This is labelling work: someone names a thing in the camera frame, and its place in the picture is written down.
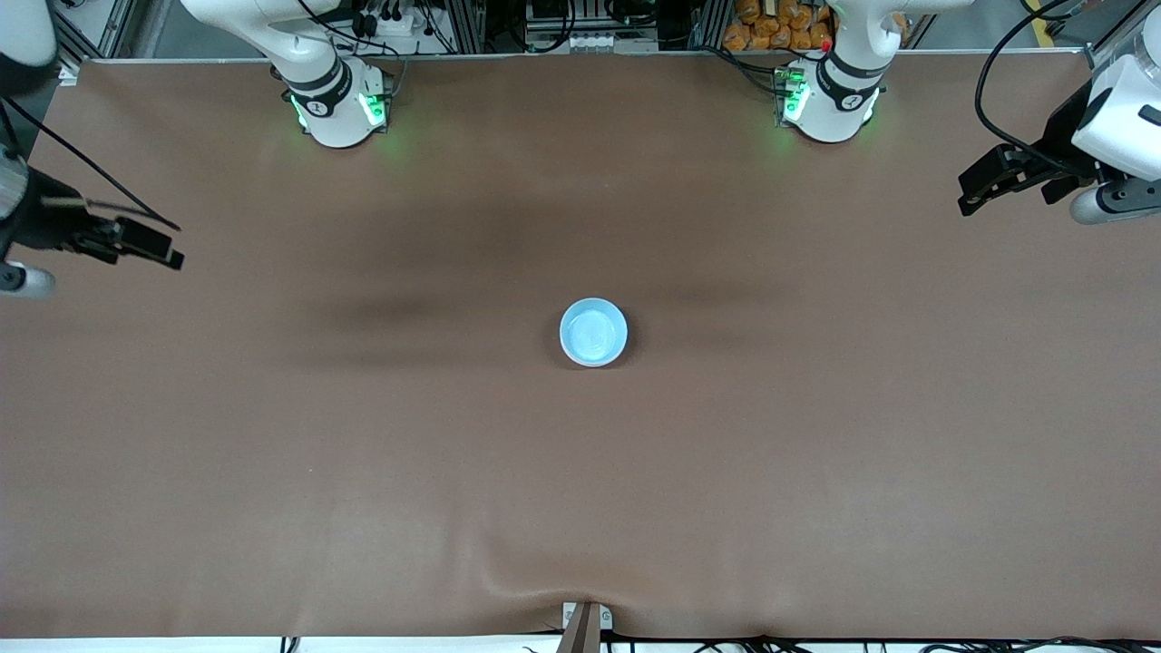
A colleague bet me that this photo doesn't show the grey metal bracket plate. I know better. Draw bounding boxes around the grey metal bracket plate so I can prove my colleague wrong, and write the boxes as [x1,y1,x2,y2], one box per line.
[561,601,614,632]

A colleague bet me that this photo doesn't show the blue bowl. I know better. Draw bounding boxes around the blue bowl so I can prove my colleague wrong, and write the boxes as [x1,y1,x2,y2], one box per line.
[559,297,629,368]

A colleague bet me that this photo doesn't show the white power strip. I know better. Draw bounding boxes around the white power strip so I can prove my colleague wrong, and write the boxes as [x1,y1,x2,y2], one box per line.
[349,7,427,42]

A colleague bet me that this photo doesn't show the aluminium frame post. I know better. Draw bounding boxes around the aluminium frame post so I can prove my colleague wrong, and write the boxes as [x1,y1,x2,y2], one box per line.
[449,0,486,54]
[694,0,734,51]

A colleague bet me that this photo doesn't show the brown table cloth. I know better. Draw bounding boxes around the brown table cloth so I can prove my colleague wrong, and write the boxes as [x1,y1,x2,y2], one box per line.
[0,50,1161,640]

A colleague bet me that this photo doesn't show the brown camera pole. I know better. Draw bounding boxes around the brown camera pole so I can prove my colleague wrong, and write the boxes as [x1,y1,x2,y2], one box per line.
[555,603,602,653]

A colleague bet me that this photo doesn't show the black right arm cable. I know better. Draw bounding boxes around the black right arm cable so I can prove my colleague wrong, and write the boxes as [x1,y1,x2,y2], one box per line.
[0,95,182,232]

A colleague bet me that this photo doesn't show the white terminal block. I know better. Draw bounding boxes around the white terminal block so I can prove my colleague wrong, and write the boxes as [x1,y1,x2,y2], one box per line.
[567,32,659,54]

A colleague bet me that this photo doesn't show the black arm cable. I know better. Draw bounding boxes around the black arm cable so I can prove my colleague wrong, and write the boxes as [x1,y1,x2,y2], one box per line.
[0,95,182,232]
[975,0,1089,178]

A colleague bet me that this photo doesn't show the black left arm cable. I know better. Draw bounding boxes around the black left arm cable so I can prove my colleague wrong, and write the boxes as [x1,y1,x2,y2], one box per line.
[975,0,1089,178]

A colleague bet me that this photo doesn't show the orange items bin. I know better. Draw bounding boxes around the orange items bin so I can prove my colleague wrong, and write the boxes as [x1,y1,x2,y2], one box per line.
[723,0,834,53]

